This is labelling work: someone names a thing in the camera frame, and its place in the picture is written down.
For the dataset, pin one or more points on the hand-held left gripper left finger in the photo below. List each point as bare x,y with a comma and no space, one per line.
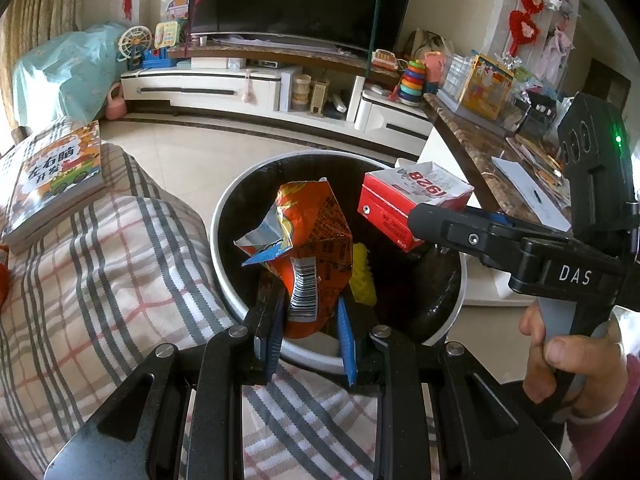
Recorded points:
272,347

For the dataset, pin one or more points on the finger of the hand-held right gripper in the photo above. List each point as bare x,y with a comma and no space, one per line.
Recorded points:
500,219
450,227

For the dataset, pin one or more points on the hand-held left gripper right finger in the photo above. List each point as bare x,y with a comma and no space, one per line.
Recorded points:
346,345

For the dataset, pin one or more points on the red and white carton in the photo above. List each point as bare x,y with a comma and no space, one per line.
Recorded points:
400,200

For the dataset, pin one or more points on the white bin with black liner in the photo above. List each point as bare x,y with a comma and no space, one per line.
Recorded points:
225,260

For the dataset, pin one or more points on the orange snack bag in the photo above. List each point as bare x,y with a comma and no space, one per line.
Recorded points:
315,240

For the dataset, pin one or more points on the person's right forearm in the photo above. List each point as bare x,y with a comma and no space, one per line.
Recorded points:
610,440

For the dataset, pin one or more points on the person's right hand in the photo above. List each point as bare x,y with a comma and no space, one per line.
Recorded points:
595,360

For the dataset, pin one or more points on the white paper sheet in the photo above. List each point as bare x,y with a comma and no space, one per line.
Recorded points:
530,190

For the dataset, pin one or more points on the brown marble counter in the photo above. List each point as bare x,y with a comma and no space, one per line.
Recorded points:
475,145

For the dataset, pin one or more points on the colourful picture box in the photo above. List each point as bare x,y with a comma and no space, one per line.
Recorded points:
487,87

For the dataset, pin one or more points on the plaid blanket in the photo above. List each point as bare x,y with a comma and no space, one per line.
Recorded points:
100,285

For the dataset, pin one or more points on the white television cabinet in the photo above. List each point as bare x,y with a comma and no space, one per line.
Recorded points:
210,90

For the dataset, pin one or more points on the black television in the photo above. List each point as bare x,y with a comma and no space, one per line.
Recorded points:
300,0

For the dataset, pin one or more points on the children's picture book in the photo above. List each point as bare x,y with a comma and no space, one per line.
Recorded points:
55,175

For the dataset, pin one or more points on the pink toy kettle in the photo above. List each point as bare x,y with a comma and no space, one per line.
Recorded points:
115,105

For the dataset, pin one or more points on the blue toy set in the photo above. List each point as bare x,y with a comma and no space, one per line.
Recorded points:
160,60

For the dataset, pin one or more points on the yellow toy phone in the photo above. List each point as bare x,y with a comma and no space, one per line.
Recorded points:
166,36

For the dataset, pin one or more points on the ferris wheel toy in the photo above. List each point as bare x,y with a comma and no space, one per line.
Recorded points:
135,45

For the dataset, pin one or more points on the teal cloth covered furniture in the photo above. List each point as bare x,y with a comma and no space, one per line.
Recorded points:
60,70

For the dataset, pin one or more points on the beige patterned curtain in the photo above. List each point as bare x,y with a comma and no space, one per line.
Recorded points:
35,0

